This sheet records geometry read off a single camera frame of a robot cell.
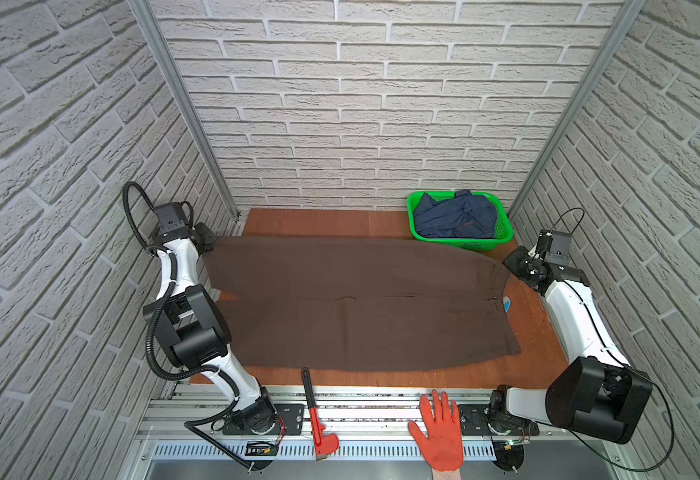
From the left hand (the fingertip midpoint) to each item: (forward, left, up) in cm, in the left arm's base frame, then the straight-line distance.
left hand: (209, 229), depth 88 cm
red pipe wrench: (-52, -37, -18) cm, 67 cm away
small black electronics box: (-53, -21, -23) cm, 61 cm away
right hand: (-11, -91, 0) cm, 91 cm away
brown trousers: (-13, -25, -23) cm, 36 cm away
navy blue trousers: (+18, -85, -11) cm, 88 cm away
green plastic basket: (+10, -98, -12) cm, 99 cm away
